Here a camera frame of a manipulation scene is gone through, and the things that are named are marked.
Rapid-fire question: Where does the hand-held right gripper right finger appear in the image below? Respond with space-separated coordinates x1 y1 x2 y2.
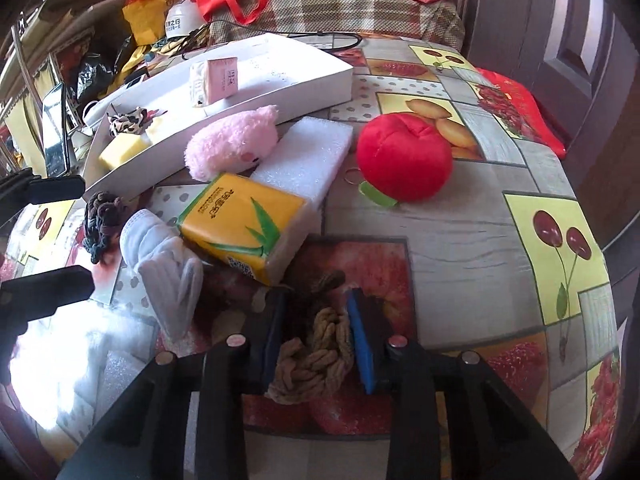
345 287 581 480

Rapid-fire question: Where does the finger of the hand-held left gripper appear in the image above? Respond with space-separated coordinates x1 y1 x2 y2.
0 266 96 322
0 169 86 226

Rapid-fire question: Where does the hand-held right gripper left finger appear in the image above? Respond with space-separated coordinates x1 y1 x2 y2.
55 287 296 480

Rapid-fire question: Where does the tan braided rope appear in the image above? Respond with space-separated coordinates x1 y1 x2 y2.
269 270 358 406

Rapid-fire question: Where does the dark scrunchie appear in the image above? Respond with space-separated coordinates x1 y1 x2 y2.
82 191 132 264

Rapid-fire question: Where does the pink plush toy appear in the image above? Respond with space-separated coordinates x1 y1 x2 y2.
185 105 280 182

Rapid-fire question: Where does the white foam block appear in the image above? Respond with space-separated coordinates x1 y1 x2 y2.
249 116 354 281

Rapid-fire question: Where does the red plush apple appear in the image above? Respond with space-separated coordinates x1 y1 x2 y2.
356 112 453 208

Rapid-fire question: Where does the white cardboard box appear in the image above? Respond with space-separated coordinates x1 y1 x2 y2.
82 32 355 196

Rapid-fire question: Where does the black smartphone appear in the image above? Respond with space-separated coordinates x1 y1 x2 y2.
41 82 72 178

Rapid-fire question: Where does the yellow sponge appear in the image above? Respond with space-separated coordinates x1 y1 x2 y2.
98 133 151 170

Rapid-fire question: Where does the cow print scrunchie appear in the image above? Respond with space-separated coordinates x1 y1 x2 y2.
107 106 157 136

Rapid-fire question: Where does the black plastic bag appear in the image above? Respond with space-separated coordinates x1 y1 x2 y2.
75 52 118 101

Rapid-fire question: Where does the metal shelf rack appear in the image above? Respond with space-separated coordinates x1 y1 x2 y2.
0 0 126 161

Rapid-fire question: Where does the fruit print tablecloth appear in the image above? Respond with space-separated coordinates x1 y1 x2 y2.
0 35 621 480

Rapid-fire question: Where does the teal small box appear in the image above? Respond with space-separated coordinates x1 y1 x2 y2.
189 61 211 108

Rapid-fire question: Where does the yellow plastic bag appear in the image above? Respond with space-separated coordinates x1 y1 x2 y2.
122 0 183 46

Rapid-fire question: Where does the pink tissue packet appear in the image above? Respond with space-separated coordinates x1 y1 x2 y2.
206 56 240 102

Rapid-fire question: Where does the white helmet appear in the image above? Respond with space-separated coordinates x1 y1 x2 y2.
165 0 207 38

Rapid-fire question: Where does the red flat packet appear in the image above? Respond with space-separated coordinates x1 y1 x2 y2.
470 66 568 158

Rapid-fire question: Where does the brown wooden door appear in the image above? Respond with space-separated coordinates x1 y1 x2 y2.
465 0 640 281

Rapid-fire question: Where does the black cable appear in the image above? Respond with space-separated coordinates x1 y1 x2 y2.
182 25 363 61

